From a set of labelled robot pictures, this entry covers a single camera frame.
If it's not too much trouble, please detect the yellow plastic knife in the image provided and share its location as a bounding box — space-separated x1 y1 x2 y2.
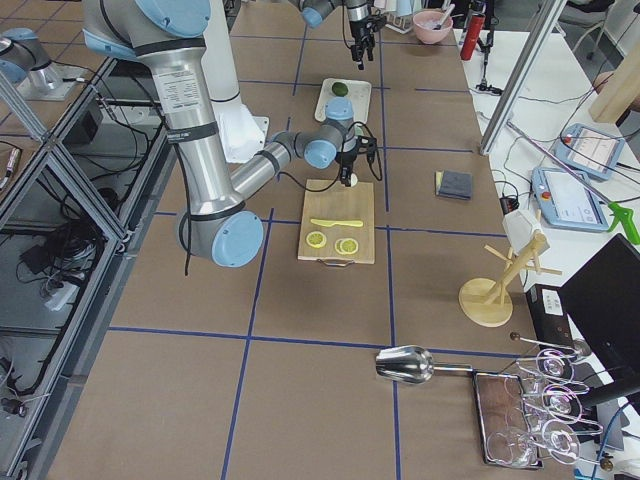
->
310 218 364 228

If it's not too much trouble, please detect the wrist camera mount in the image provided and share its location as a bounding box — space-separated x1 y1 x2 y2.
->
357 136 378 164
367 14 387 32

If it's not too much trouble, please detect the bamboo cutting board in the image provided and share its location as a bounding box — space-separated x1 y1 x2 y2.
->
297 179 375 264

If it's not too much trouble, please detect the metal scoop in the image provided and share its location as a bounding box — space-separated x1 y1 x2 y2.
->
375 345 474 385

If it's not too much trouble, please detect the upper lemon slice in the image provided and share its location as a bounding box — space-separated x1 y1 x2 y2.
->
340 238 359 255

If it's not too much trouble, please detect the black glass rack tray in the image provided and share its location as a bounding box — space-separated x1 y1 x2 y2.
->
472 371 544 471

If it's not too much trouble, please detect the black monitor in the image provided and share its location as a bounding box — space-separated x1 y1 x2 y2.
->
559 234 639 379

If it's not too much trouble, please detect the green spray nozzle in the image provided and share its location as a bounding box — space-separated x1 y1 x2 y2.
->
607 202 637 235

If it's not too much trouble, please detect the lower lemon slice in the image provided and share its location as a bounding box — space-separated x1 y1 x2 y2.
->
305 231 327 249

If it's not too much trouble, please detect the pink bowl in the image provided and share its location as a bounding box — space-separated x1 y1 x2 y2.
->
412 10 453 45

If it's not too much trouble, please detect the green avocado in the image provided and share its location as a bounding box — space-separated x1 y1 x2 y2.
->
331 81 349 97

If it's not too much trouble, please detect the teach pendant far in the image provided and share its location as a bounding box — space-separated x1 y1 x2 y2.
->
553 123 626 181

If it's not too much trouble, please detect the teach pendant near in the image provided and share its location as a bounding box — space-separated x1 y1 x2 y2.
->
531 167 609 232

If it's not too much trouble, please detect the white bear serving tray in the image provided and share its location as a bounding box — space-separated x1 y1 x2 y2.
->
314 78 372 123

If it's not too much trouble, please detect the red bottle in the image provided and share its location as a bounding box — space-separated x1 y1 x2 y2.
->
460 0 486 61

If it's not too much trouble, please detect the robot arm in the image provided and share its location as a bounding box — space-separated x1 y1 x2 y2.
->
83 1 359 268
293 0 385 70

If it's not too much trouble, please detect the teach pendant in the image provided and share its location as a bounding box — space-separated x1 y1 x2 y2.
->
531 167 609 232
553 123 626 181

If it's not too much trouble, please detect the grey folded cloth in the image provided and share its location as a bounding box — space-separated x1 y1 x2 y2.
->
435 170 473 200

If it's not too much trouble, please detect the wooden mug tree stand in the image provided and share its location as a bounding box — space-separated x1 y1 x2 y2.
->
458 229 562 328

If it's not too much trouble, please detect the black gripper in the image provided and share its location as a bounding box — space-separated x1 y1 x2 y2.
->
349 18 375 70
338 149 358 187

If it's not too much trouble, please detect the lemon slice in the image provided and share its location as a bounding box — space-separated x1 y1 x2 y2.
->
340 238 359 255
305 231 327 249

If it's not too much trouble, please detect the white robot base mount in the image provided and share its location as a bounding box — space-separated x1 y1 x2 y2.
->
201 0 269 164

